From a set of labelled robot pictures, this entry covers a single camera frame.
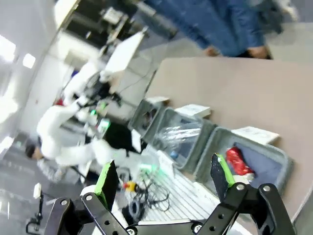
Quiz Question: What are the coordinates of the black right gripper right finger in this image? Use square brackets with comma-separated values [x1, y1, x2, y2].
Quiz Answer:
[192, 153, 298, 235]

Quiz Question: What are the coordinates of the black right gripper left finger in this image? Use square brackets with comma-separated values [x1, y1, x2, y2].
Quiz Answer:
[43, 159, 138, 235]

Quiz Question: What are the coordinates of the aluminium drink can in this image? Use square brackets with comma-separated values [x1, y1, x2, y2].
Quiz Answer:
[224, 146, 256, 182]

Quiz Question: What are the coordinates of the clear plastic bottle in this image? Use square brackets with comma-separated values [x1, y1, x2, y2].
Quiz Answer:
[156, 123, 204, 160]

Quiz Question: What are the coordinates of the brown glass bottle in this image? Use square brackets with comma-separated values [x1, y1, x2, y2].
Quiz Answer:
[143, 109, 157, 123]

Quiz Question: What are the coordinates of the grey fabric plastic basket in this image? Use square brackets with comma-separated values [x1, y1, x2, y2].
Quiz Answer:
[141, 107, 218, 170]

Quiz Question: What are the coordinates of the white card on can basket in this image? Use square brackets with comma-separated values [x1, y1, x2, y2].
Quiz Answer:
[230, 126, 281, 145]

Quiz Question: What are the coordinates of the grey fabric can basket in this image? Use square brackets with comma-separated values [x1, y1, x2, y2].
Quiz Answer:
[195, 126, 295, 197]

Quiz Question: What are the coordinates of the grey fabric bottle basket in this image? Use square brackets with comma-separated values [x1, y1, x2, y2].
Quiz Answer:
[127, 98, 164, 138]

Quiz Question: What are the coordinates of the white card on bottle basket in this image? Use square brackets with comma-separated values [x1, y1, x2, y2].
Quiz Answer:
[146, 96, 170, 104]

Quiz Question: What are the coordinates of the person's right hand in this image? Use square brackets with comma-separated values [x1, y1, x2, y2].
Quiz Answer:
[204, 46, 223, 57]

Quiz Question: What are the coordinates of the person's left hand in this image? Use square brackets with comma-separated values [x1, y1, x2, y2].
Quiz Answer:
[246, 46, 272, 60]

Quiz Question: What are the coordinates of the red yellow emergency stop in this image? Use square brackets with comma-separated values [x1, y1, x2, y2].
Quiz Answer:
[123, 181, 138, 192]

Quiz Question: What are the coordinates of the background person grey sleeve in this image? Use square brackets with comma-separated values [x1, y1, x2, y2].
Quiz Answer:
[24, 144, 66, 183]

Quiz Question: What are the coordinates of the white panel board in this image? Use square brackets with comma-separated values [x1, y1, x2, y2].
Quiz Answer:
[104, 31, 145, 75]

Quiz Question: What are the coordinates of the person in denim shirt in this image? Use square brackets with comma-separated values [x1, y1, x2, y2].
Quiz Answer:
[143, 0, 284, 59]

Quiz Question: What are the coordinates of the black cable bundle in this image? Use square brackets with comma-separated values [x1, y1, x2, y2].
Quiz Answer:
[128, 180, 172, 218]

